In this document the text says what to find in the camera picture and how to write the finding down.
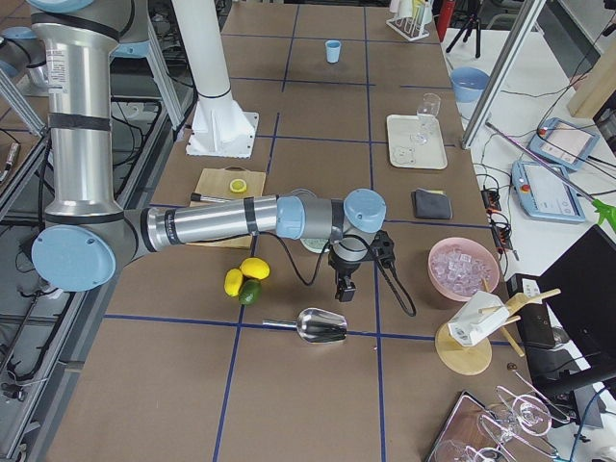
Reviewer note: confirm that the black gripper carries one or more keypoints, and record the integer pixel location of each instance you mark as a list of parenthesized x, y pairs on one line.
[(343, 269)]

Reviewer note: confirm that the green bowl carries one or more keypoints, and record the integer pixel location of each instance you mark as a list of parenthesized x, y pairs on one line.
[(316, 245)]

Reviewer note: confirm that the light blue cup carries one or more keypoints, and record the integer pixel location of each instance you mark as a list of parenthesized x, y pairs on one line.
[(332, 50)]

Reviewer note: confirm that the steel ice scoop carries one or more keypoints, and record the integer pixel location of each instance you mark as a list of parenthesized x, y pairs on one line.
[(315, 326)]

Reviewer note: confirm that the pink bowl of ice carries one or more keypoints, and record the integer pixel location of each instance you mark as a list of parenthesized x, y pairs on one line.
[(459, 267)]

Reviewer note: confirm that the blue bowl with fork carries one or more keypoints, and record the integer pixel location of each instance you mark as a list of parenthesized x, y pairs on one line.
[(468, 83)]

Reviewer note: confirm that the yellow lemon front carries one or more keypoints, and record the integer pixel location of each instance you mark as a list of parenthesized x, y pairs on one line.
[(256, 268)]

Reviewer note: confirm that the yellow lemon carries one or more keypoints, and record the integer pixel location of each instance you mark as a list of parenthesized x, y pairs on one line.
[(233, 282), (256, 268)]

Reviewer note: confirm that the green avocado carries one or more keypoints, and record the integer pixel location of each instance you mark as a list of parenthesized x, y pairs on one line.
[(250, 292)]

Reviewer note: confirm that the yellow lemon rear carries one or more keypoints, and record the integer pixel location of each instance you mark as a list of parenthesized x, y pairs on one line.
[(233, 282)]

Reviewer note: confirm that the grey yellow folded cloth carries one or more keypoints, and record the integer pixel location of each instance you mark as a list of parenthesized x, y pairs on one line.
[(431, 205)]

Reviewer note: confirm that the wooden mug tree stand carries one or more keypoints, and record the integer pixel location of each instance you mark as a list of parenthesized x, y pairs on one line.
[(463, 342)]

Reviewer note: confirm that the half lemon slice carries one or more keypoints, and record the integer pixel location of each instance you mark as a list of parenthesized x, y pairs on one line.
[(238, 185)]

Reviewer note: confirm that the bamboo cutting board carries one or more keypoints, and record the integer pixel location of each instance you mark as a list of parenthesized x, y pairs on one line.
[(216, 184)]

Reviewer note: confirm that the cream bear tray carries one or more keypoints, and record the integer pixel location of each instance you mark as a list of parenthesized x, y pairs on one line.
[(406, 154)]

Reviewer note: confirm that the steel muddler black cap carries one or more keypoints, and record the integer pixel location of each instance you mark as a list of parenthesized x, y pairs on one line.
[(198, 197)]

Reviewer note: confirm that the glasses on tray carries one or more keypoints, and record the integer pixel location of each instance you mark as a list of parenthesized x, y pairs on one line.
[(513, 428)]

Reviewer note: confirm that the clear wine glass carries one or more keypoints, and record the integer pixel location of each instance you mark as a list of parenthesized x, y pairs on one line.
[(427, 113)]

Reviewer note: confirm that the blue teach pendant near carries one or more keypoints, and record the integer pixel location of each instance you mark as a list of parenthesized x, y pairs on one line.
[(544, 196)]

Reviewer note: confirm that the blue teach pendant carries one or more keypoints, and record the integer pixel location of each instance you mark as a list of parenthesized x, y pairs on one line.
[(561, 142), (544, 196)]

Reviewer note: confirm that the blue teach pendant far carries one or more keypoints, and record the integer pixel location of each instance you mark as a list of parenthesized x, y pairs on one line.
[(561, 142)]

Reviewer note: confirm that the metal rod green tip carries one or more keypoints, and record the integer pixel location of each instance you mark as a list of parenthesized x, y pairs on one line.
[(605, 211)]

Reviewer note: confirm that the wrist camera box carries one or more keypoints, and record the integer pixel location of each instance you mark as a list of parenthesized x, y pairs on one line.
[(383, 249)]

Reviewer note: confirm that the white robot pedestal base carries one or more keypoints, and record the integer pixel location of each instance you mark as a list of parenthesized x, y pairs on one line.
[(220, 127)]

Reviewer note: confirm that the white wire cup rack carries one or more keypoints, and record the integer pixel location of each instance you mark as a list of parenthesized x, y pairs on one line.
[(410, 18)]

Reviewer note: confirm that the aluminium frame post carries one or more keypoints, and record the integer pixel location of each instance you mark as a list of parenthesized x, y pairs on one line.
[(516, 38)]

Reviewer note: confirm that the black camera tripod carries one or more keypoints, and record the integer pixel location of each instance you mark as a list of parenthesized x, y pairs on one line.
[(471, 25)]

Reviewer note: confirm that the wooden post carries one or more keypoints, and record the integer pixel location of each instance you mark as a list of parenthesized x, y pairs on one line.
[(596, 88)]

